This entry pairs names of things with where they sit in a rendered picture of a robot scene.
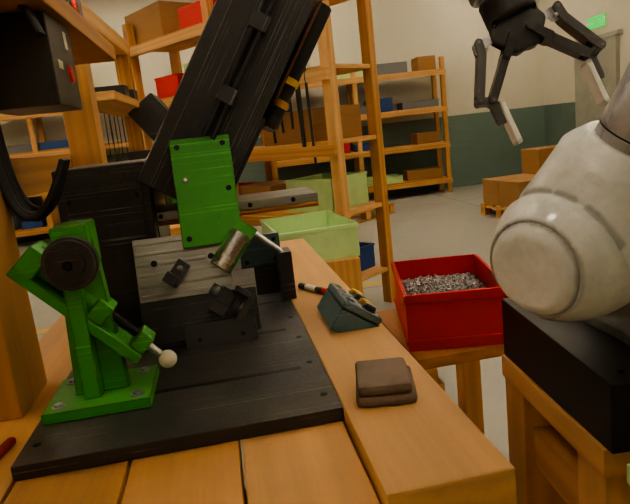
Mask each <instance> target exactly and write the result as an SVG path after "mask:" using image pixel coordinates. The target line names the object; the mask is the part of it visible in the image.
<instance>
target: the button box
mask: <svg viewBox="0 0 630 504"><path fill-rule="evenodd" d="M338 288H339V287H337V286H336V285H334V283H330V284H329V286H328V288H327V290H326V291H325V293H324V295H323V297H322V299H321V300H320V302H319V304H318V306H317V308H318V309H319V311H320V313H321V314H322V316H323V318H324V319H325V321H326V322H327V324H328V326H329V327H330V329H331V330H332V331H335V332H337V333H343V332H349V331H355V330H361V329H367V328H373V327H377V326H378V327H379V324H380V323H381V321H382V318H381V317H380V316H379V315H378V314H377V313H376V312H373V311H370V310H369V309H367V308H365V307H364V306H363V304H362V303H361V302H360V301H359V299H358V298H356V297H355V295H354V294H353V293H351V292H350V291H347V290H345V289H343V290H344V291H346V294H348V295H349V296H350V297H351V298H350V299H352V300H353V301H354V302H355V303H354V302H352V301H350V300H348V299H346V298H345V297H347V296H345V295H344V294H342V293H344V292H342V291H341V290H339V289H338Z"/></svg>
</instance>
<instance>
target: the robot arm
mask: <svg viewBox="0 0 630 504"><path fill-rule="evenodd" d="M468 1H469V3H470V5H471V7H473V8H479V13H480V15H481V17H482V19H483V22H484V24H485V26H486V28H487V30H488V32H489V37H488V38H485V39H480V38H478V39H476V40H475V42H474V44H473V45H472V51H473V54H474V57H475V80H474V107H475V108H476V109H479V108H484V107H486V108H488V109H489V110H490V111H491V114H492V116H493V118H494V120H495V122H496V124H497V125H498V126H499V127H500V126H502V125H504V126H505V128H506V131H507V133H508V135H509V137H510V139H511V141H512V144H513V146H516V145H518V144H520V143H522V142H523V139H522V137H521V135H520V133H519V131H518V128H517V126H516V124H515V122H514V120H513V118H512V115H511V113H510V111H509V109H508V107H507V105H506V102H505V100H504V99H501V100H499V101H498V98H499V95H500V92H501V88H502V85H503V81H504V78H505V74H506V71H507V67H508V64H509V61H510V58H511V56H515V57H516V56H518V55H520V54H522V53H523V52H524V51H527V50H531V49H533V48H535V47H536V46H537V45H538V44H540V45H542V46H548V47H550V48H552V49H555V50H557V51H559V52H562V53H564V54H566V55H568V56H571V57H573V58H575V59H578V60H580V61H582V62H583V63H582V64H580V66H579V67H580V69H581V71H582V74H583V76H584V78H585V80H586V82H587V84H588V86H589V89H590V91H591V93H592V95H593V97H594V99H595V101H596V104H597V106H598V107H601V106H603V105H605V104H607V103H608V104H607V106H606V108H605V110H604V112H603V114H602V116H601V118H600V120H599V121H591V122H589V123H587V124H584V125H582V126H580V127H577V128H575V129H573V130H571V131H570V132H568V133H566V134H565V135H563V137H562V138H561V140H560V141H559V142H558V144H557V145H556V147H555V148H554V150H553V151H552V153H551V154H550V155H549V157H548V158H547V160H546V161H545V162H544V164H543V165H542V167H541V168H540V169H539V171H538V172H537V173H536V175H535V176H534V177H533V179H532V180H531V181H530V183H529V184H528V185H527V186H526V188H525V189H524V190H523V191H522V193H521V194H520V196H519V199H518V200H516V201H514V202H513V203H511V204H510V205H509V206H508V207H507V208H506V210H505V211H504V213H503V214H502V216H501V218H500V220H499V222H498V224H497V226H496V229H495V231H494V235H493V238H492V242H491V247H490V266H491V270H492V273H493V276H494V278H495V280H496V282H497V283H498V285H499V286H500V287H501V289H502V290H503V292H504V293H505V294H506V295H507V296H508V297H509V298H510V299H511V300H512V301H513V302H514V303H516V304H517V305H519V306H520V307H522V308H524V309H526V310H528V311H530V312H532V313H534V314H537V316H539V317H540V318H543V319H547V320H553V321H563V322H577V321H583V322H585V323H587V324H589V325H591V326H593V327H595V328H597V329H599V330H601V331H603V332H605V333H607V334H609V335H611V336H613V337H616V338H618V339H619V340H621V341H623V342H624V343H625V344H626V345H627V346H628V347H630V63H629V65H628V66H627V68H626V70H625V72H624V74H623V76H622V78H621V80H620V82H619V84H618V85H617V87H616V89H615V91H614V93H613V95H612V97H611V99H610V98H609V96H608V94H607V92H606V89H605V87H604V85H603V83H602V81H601V79H603V78H604V77H605V73H604V71H603V69H602V67H601V65H600V63H599V61H598V58H597V56H598V54H599V52H601V51H602V50H603V49H604V48H605V47H606V42H605V41H604V40H603V39H602V38H600V37H599V36H598V35H596V34H595V33H594V32H592V31H591V30H590V29H589V28H587V27H586V26H585V25H583V24H582V23H581V22H579V21H578V20H577V19H575V18H574V17H573V16H572V15H570V14H569V13H568V12H567V11H566V9H565V8H564V6H563V4H562V3H561V2H560V1H556V2H554V4H553V5H552V6H551V7H549V8H548V9H546V10H545V11H543V12H542V11H541V10H539V8H538V7H537V5H536V2H535V0H468ZM546 19H548V20H549V21H550V22H555V23H556V24H557V25H558V26H559V27H560V28H561V29H563V30H564V31H565V32H566V33H568V34H569V35H570V36H572V37H573V38H574V39H576V40H577V41H578V42H579V43H577V42H575V41H573V40H570V39H568V38H566V37H563V36H561V35H559V34H557V33H555V31H553V30H551V29H549V28H547V27H544V24H545V20H546ZM580 43H581V44H580ZM490 45H492V46H493V47H495V48H497V49H499V50H501V52H500V56H499V59H498V64H497V68H496V71H495V75H494V78H493V82H492V85H491V88H490V92H489V95H488V97H485V86H486V61H487V52H488V51H489V46H490Z"/></svg>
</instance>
